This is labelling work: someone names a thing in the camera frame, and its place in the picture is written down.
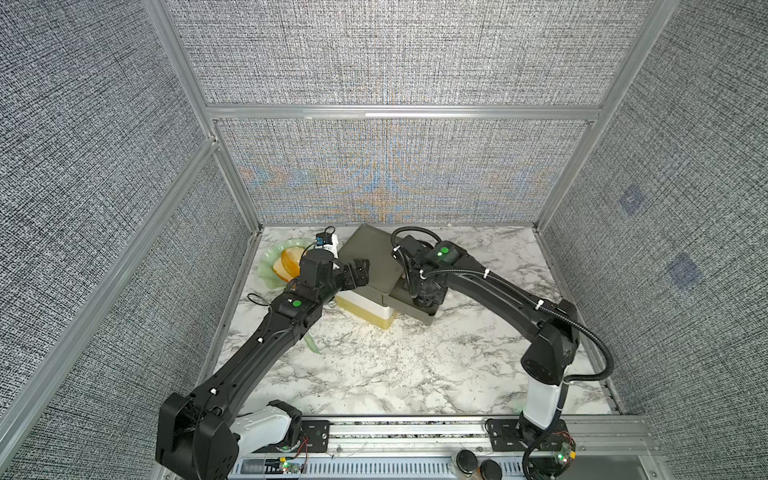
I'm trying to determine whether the black round knob left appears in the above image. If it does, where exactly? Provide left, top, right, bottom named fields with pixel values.
left=452, top=449, right=478, bottom=479

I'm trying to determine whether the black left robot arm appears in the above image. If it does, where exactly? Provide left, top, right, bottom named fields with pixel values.
left=155, top=249, right=370, bottom=479

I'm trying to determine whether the black round knob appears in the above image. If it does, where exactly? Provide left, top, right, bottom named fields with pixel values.
left=452, top=449, right=478, bottom=479
left=477, top=459, right=503, bottom=480

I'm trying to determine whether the black round knob right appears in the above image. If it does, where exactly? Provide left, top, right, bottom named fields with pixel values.
left=477, top=459, right=503, bottom=480

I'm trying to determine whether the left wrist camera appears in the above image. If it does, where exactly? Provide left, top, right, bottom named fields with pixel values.
left=314, top=226, right=339, bottom=258

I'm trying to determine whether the grey three-drawer storage box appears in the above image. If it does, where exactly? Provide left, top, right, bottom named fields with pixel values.
left=335, top=224, right=437, bottom=330

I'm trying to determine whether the green scalloped glass plate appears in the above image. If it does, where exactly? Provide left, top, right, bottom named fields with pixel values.
left=257, top=238, right=311, bottom=290

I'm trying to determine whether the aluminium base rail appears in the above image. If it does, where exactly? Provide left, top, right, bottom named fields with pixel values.
left=224, top=415, right=673, bottom=479

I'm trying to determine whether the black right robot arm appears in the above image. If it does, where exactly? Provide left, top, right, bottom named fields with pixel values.
left=390, top=226, right=615, bottom=479

